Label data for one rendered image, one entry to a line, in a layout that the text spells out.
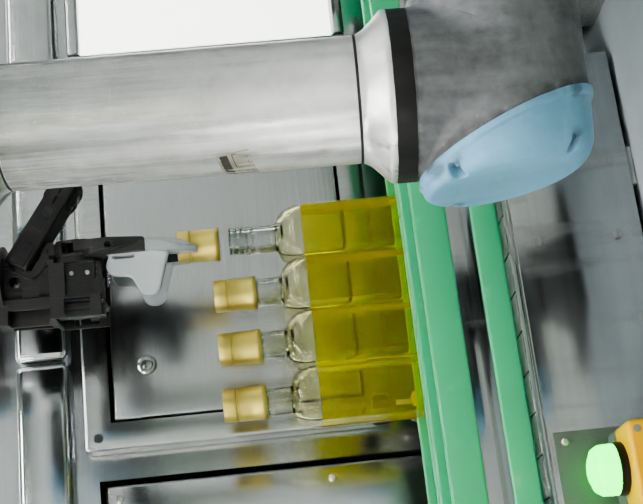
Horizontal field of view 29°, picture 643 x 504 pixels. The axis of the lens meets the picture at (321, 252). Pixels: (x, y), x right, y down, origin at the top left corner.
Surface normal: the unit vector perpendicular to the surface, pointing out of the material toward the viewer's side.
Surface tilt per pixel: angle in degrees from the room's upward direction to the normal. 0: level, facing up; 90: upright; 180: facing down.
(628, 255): 90
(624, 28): 0
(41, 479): 90
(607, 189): 90
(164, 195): 91
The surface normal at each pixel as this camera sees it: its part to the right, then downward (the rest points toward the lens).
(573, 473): 0.03, -0.33
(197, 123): 0.01, 0.26
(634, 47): -0.99, 0.09
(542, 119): 0.26, -0.20
